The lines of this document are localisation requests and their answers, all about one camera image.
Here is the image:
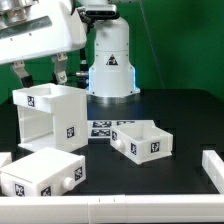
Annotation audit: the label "white right fence rail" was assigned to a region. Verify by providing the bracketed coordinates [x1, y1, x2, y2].
[202, 150, 224, 195]

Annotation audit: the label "black base cables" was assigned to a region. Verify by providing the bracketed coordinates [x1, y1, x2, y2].
[75, 70, 90, 79]

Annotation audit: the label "white upside-down drawer with knob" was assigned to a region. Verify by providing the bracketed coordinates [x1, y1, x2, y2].
[1, 147, 86, 197]

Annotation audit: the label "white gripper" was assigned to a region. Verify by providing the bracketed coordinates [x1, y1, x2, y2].
[0, 0, 87, 88]

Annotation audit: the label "white front fence rail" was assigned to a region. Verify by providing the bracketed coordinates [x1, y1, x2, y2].
[0, 195, 224, 224]

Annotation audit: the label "white drawer cabinet box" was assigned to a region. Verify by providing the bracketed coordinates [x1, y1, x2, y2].
[13, 83, 88, 152]

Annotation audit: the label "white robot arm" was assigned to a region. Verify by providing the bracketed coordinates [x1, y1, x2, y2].
[0, 0, 140, 104]

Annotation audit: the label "white left fence rail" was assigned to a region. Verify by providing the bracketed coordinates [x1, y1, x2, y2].
[0, 152, 12, 168]

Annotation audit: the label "white fence rail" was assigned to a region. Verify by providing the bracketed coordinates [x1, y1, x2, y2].
[0, 152, 12, 168]
[0, 195, 224, 224]
[202, 150, 224, 195]

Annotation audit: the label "white marker base plate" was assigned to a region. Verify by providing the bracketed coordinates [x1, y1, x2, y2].
[87, 119, 157, 141]

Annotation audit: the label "white open drawer with knob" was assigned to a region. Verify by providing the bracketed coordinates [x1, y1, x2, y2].
[110, 120, 173, 165]

